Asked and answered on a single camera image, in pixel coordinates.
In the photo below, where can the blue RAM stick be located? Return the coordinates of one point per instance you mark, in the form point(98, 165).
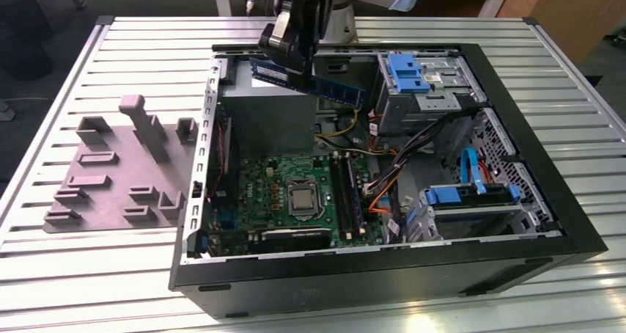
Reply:
point(338, 91)

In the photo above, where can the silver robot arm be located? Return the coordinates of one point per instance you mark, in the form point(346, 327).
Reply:
point(342, 14)

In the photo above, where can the black RAM slot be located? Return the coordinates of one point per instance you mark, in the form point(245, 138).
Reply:
point(338, 193)

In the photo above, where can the blue disk carrier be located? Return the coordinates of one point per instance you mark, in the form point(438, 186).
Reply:
point(401, 69)

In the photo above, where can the grey power supply unit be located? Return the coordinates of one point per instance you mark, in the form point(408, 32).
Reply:
point(269, 127)

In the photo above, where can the metal drive cage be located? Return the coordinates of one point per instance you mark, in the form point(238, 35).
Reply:
point(440, 102)

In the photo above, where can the green motherboard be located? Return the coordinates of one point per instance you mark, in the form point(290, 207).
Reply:
point(259, 186)

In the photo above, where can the silver CPU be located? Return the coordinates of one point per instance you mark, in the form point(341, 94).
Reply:
point(302, 199)

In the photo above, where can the grey parts rack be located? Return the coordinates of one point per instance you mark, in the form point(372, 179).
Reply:
point(122, 164)

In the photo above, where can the hard disk in blue carrier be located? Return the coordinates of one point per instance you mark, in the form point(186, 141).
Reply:
point(442, 195)

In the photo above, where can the blue expansion slot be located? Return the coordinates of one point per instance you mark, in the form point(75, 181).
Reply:
point(227, 219)

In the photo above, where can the black graphics card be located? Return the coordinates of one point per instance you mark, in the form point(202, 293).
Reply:
point(294, 237)

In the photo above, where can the wooden cabinet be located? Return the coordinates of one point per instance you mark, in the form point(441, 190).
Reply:
point(577, 14)

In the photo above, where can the metal disk bay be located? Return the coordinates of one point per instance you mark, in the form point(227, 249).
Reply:
point(469, 209)

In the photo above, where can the blue card latch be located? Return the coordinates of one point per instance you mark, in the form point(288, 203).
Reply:
point(201, 243)

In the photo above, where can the grey floor stand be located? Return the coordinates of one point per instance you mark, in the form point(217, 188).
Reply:
point(6, 111)

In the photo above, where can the black PC case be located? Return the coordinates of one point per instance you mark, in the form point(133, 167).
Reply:
point(342, 285)

